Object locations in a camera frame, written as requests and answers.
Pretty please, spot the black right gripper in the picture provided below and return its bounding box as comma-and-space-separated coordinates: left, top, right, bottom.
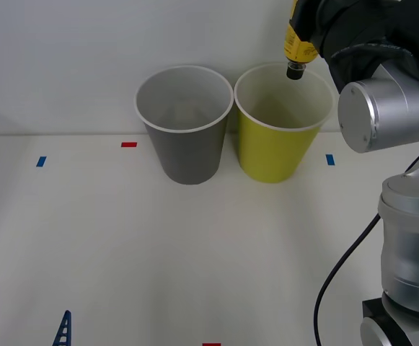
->
296, 0, 331, 50

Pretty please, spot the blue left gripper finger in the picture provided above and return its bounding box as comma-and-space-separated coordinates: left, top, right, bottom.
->
51, 309, 73, 346

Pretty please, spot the yellow label plastic bottle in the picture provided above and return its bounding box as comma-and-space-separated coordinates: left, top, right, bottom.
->
283, 0, 319, 81

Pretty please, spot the yellow-green plastic bin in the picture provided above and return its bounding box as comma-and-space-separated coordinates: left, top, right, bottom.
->
233, 63, 336, 185

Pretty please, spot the grey plastic bin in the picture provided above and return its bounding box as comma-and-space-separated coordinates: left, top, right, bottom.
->
133, 65, 235, 186

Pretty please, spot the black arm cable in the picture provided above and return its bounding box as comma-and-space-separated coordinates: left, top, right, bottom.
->
313, 212, 381, 346

